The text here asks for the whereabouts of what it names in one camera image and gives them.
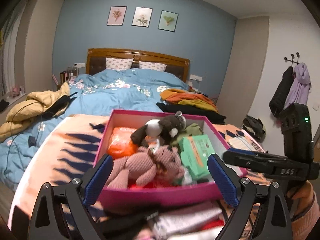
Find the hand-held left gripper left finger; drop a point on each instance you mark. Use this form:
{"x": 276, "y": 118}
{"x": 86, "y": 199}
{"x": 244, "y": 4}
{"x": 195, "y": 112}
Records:
{"x": 97, "y": 180}

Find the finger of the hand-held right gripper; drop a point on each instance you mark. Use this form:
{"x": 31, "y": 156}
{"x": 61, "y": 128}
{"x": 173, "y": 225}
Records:
{"x": 255, "y": 154}
{"x": 250, "y": 165}

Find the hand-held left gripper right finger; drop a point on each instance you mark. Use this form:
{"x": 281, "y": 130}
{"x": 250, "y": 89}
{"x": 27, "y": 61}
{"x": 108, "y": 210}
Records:
{"x": 222, "y": 180}

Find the pink knitted plush toy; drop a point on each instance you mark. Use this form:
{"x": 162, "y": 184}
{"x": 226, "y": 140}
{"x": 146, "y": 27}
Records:
{"x": 150, "y": 165}

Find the pink storage box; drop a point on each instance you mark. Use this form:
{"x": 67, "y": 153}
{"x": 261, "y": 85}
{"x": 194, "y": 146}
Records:
{"x": 155, "y": 196}

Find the brown plush monkey toy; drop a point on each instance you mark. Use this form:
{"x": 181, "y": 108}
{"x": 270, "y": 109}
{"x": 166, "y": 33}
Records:
{"x": 170, "y": 125}

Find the person's right forearm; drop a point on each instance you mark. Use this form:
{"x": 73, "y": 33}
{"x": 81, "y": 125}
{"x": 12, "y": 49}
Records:
{"x": 307, "y": 210}

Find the white fabric pouch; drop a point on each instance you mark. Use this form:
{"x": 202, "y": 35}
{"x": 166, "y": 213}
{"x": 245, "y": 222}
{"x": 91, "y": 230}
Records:
{"x": 240, "y": 142}

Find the dark bag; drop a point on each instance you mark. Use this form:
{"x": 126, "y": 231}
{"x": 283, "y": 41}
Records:
{"x": 253, "y": 126}

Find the green box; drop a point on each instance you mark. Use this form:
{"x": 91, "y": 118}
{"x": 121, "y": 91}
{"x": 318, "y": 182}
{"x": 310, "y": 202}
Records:
{"x": 197, "y": 155}

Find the orange packet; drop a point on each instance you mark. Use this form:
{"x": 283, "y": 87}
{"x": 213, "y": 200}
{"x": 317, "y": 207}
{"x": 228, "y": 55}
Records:
{"x": 120, "y": 142}

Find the red plastic tool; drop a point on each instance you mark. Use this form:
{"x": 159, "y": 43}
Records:
{"x": 215, "y": 224}

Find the dark hanging coat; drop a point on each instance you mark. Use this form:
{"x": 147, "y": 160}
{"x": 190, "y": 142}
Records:
{"x": 281, "y": 92}

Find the orange patterned blanket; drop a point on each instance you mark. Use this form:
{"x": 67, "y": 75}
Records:
{"x": 57, "y": 155}

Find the white cartoon print box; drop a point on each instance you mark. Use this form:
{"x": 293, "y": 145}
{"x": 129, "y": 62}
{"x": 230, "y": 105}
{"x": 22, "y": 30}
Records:
{"x": 185, "y": 221}

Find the black folded clothes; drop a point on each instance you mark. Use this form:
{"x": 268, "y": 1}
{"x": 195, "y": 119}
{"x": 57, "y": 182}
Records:
{"x": 200, "y": 115}

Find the blue floral duvet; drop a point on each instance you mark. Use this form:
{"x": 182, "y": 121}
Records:
{"x": 112, "y": 97}

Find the black scarf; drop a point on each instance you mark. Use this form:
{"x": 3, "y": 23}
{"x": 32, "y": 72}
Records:
{"x": 57, "y": 105}

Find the beige down jacket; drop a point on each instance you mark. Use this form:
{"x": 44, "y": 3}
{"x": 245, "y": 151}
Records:
{"x": 25, "y": 110}

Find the steel cup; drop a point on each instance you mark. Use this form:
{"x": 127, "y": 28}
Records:
{"x": 62, "y": 77}

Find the white patterned pillow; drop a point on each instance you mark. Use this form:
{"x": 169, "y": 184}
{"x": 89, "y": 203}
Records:
{"x": 117, "y": 63}
{"x": 152, "y": 66}

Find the black garment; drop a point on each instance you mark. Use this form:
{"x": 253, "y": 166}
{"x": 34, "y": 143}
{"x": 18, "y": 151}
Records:
{"x": 3, "y": 105}

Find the pink windowsill ornament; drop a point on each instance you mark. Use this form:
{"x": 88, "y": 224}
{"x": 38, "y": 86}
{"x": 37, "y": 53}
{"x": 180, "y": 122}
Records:
{"x": 17, "y": 90}

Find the wooden bed headboard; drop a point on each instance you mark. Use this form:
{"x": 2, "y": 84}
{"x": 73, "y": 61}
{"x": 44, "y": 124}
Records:
{"x": 160, "y": 57}

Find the grey and yellow curtain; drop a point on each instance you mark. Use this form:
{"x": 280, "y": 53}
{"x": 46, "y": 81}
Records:
{"x": 3, "y": 55}

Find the green leaf framed picture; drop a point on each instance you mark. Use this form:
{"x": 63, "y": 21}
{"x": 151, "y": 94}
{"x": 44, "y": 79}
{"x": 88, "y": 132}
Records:
{"x": 168, "y": 21}

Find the pink flower framed picture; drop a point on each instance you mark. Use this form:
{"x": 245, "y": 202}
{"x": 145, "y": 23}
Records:
{"x": 116, "y": 15}

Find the white flower framed picture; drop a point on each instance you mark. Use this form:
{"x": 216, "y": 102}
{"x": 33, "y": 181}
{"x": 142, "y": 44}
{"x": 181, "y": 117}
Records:
{"x": 142, "y": 17}

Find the black wall hook rack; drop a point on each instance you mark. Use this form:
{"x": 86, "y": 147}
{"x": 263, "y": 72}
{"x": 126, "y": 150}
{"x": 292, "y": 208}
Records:
{"x": 291, "y": 59}

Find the white wall socket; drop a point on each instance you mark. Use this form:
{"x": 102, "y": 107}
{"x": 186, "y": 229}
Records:
{"x": 195, "y": 77}
{"x": 80, "y": 65}

